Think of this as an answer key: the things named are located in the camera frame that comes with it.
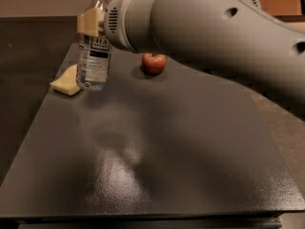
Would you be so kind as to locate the red apple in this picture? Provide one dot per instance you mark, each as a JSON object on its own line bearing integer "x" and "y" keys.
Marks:
{"x": 153, "y": 64}

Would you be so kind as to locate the blue plastic water bottle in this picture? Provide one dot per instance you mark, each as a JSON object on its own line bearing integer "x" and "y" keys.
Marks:
{"x": 93, "y": 57}

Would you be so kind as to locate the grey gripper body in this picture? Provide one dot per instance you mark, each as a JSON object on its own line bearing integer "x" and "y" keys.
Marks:
{"x": 116, "y": 21}

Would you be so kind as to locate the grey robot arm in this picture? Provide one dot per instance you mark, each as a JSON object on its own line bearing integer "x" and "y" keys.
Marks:
{"x": 233, "y": 39}

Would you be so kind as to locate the yellow sponge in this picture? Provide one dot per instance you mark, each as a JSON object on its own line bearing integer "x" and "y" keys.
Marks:
{"x": 66, "y": 82}

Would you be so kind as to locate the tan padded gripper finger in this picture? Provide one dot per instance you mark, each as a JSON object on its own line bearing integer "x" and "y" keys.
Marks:
{"x": 91, "y": 22}

